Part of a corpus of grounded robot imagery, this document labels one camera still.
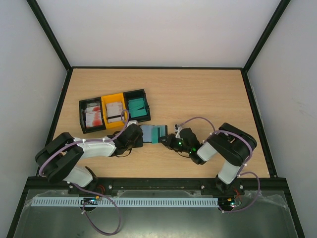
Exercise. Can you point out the yellow middle card bin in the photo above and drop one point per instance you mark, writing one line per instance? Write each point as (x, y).
(110, 99)

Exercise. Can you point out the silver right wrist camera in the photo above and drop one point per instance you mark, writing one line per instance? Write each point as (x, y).
(177, 130)

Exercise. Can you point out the red and white cards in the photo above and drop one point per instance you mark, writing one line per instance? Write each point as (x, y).
(93, 115)

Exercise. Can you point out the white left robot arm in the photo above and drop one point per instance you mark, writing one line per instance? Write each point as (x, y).
(58, 160)

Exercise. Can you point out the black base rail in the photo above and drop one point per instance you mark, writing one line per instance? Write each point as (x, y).
(206, 186)

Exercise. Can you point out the white striped cards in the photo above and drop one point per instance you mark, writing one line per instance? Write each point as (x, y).
(113, 112)

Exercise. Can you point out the black card bin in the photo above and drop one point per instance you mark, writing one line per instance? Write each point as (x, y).
(129, 95)
(82, 107)

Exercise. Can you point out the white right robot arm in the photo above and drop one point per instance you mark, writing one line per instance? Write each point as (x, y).
(233, 144)

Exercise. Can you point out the black left card bin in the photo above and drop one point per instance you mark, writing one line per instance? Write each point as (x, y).
(82, 107)

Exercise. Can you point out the black leather card holder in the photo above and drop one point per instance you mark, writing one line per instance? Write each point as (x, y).
(147, 133)

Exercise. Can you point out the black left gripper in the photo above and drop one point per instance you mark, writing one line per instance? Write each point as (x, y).
(139, 143)

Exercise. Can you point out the teal card stack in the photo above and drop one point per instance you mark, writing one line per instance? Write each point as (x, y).
(137, 108)

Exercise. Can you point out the black enclosure frame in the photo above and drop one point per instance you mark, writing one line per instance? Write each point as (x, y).
(57, 49)

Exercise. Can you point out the black right card bin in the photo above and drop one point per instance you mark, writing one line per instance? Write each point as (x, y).
(129, 95)

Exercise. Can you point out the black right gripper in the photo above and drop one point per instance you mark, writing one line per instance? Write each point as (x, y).
(170, 140)

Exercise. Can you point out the grey slotted cable duct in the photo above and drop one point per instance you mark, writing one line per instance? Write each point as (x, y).
(125, 202)

